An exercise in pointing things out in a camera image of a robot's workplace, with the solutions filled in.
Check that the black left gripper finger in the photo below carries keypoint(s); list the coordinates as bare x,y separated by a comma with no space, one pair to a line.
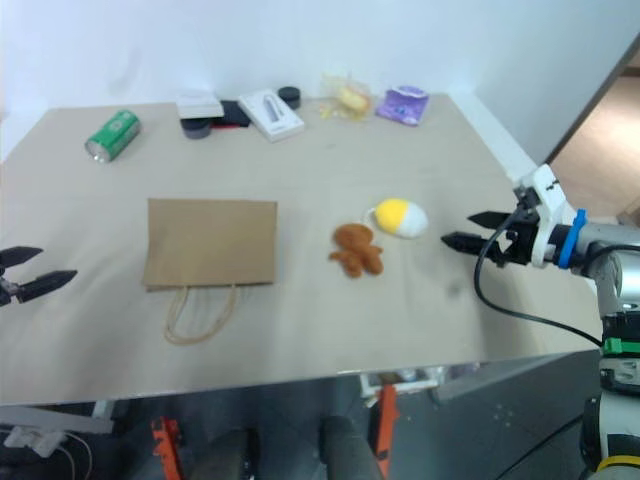
20,255
50,281

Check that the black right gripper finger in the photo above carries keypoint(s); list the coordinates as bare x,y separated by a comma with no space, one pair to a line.
462,242
486,219

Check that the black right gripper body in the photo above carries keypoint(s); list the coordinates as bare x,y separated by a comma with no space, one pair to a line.
517,242

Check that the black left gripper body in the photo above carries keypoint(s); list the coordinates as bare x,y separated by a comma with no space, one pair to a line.
6,292

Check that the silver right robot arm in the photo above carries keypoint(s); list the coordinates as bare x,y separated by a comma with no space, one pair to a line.
612,260

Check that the clear bag with bread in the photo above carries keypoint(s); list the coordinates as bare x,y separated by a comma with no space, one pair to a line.
350,97

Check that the yellow and white plush toy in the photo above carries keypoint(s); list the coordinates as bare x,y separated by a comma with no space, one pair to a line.
400,217

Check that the brown plush toy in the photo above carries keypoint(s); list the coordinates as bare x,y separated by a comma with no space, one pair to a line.
356,247

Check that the purple snack packet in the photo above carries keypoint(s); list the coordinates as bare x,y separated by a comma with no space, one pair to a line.
402,106

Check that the white power strip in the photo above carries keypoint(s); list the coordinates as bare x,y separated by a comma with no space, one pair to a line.
32,440

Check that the green drink can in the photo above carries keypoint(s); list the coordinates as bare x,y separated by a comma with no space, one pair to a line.
114,136

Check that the orange clamp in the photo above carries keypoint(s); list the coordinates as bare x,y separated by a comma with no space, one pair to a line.
386,430
167,447

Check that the grey round container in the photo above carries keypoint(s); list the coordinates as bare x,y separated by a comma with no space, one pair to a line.
196,129

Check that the black round container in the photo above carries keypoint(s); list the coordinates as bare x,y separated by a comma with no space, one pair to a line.
290,96

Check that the white box with silver device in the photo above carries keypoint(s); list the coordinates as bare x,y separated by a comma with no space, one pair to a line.
271,117

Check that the flat white box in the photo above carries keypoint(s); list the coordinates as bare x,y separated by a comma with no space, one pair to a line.
198,104

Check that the red pen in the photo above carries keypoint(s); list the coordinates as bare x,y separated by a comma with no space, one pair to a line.
223,127

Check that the flat black case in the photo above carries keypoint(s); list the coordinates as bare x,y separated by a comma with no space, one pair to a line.
234,114

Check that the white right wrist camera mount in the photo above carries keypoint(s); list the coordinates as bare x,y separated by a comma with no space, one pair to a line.
546,200

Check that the white table frame beam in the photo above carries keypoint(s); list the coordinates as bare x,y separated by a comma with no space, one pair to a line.
55,419

